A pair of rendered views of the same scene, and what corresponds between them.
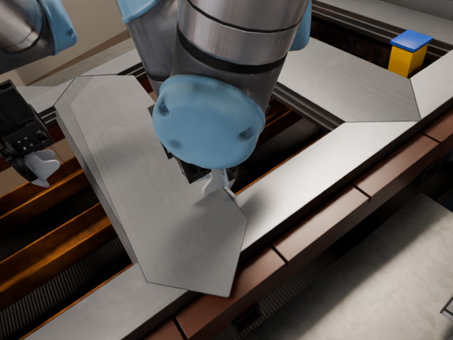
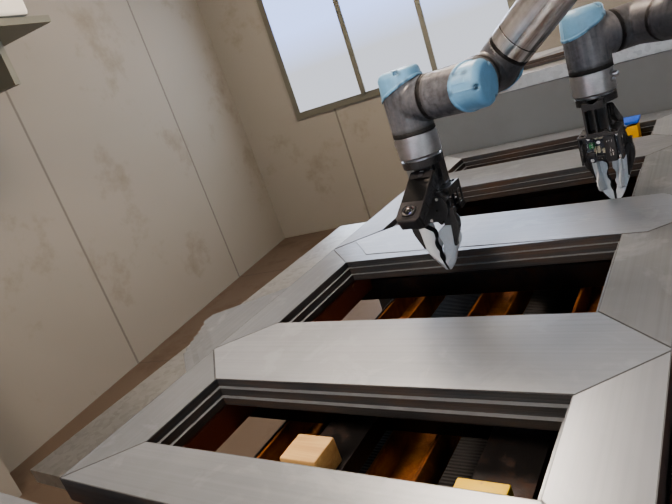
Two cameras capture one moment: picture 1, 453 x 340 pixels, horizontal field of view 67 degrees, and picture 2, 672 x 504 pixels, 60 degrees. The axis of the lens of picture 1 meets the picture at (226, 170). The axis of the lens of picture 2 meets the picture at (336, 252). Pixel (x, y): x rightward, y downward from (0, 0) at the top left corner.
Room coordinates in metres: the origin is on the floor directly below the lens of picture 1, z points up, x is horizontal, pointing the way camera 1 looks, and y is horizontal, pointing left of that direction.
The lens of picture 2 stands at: (-0.26, 1.01, 1.26)
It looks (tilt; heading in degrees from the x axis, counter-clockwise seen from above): 17 degrees down; 330
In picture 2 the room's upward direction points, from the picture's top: 19 degrees counter-clockwise
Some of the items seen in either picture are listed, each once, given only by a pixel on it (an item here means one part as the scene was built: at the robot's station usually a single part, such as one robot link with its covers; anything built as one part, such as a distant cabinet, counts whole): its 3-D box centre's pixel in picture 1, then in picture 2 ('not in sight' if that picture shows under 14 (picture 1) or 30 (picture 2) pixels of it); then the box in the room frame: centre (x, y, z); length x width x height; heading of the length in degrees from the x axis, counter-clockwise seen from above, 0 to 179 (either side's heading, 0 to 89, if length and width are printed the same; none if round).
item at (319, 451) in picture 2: not in sight; (311, 459); (0.38, 0.78, 0.79); 0.06 x 0.05 x 0.04; 23
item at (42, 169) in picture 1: (44, 170); (454, 241); (0.50, 0.33, 0.90); 0.06 x 0.03 x 0.09; 113
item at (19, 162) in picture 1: (18, 161); (446, 222); (0.49, 0.35, 0.95); 0.05 x 0.02 x 0.09; 23
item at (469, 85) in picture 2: not in sight; (462, 86); (0.42, 0.30, 1.16); 0.11 x 0.11 x 0.08; 13
